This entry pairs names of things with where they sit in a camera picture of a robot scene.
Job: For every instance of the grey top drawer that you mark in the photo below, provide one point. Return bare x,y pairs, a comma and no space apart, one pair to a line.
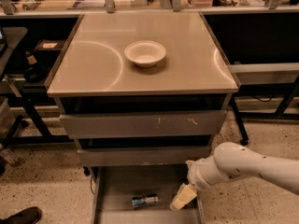
125,125

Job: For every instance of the black desk left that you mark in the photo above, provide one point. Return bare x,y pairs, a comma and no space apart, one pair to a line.
13,37

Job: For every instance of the black shoe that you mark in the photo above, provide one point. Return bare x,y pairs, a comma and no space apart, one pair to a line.
29,215

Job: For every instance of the black table frame right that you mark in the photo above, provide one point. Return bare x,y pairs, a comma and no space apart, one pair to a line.
271,80

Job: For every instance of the grey open bottom drawer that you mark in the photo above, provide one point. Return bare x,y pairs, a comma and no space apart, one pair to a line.
116,186

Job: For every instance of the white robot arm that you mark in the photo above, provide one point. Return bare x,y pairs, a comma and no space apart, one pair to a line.
231,161

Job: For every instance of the black headphones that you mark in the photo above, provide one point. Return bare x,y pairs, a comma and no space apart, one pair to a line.
34,74

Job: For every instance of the grey middle drawer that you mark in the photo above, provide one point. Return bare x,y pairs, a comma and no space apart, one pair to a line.
141,156

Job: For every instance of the silver blue redbull can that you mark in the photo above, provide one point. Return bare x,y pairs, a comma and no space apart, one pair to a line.
142,201

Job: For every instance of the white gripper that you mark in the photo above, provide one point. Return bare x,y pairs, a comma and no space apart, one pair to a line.
195,174

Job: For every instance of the white paper bowl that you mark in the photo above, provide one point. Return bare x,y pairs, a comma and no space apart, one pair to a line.
145,53

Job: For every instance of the grey drawer cabinet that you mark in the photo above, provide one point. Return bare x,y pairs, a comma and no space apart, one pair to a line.
95,77

